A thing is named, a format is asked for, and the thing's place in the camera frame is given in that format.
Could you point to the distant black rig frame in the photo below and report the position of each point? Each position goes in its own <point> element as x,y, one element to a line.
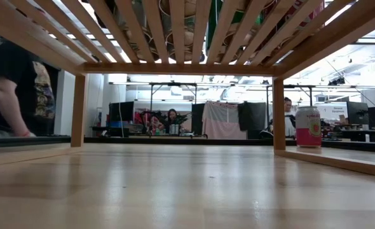
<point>174,84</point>
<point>302,86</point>

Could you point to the distant dark desk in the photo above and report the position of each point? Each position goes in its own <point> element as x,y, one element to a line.
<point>356,135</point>

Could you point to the black upright panel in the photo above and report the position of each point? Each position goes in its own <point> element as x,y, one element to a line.
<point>198,117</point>

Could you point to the white and pink soda can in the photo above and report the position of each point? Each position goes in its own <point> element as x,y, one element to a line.
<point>308,136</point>

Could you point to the person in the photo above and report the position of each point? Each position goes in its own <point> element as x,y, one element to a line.
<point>290,121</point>
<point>172,116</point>
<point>12,63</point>

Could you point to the distant wooden table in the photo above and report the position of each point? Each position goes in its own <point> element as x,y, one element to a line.
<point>143,137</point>

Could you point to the wooden slatted shelf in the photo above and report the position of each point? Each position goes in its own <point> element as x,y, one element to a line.
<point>178,68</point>

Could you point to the black aluminium table frame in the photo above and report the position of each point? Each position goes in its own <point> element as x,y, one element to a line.
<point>31,141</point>

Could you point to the black ceiling device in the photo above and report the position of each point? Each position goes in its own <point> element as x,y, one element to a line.
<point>337,81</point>

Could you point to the pinkish hanging cloth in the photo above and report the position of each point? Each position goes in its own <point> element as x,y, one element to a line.
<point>222,122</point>

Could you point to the black hanging cloth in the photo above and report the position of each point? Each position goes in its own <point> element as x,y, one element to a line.
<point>254,117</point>

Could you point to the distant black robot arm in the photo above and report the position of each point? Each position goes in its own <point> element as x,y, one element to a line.
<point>184,122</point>
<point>151,122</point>

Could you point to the white wall sign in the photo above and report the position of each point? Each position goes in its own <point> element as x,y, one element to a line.
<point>337,111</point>

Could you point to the small white cup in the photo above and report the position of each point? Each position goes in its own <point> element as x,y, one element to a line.
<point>367,138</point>

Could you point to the small black ceiling lamp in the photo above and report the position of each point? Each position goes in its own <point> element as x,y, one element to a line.
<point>202,56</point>

